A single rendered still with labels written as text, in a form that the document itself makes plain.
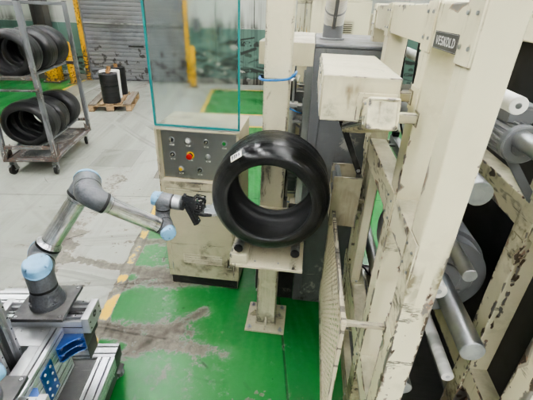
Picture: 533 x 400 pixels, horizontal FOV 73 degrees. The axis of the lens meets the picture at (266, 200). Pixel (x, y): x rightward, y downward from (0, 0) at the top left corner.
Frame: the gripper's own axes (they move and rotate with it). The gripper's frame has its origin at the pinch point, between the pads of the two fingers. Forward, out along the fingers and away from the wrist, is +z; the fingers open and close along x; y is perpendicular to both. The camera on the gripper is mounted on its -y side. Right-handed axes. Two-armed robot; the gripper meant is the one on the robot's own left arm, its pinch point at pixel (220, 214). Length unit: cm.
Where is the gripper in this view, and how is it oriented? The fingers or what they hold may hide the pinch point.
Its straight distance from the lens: 186.4
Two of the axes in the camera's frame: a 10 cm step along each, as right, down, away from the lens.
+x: 1.2, -4.7, 8.8
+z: 9.8, 1.9, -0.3
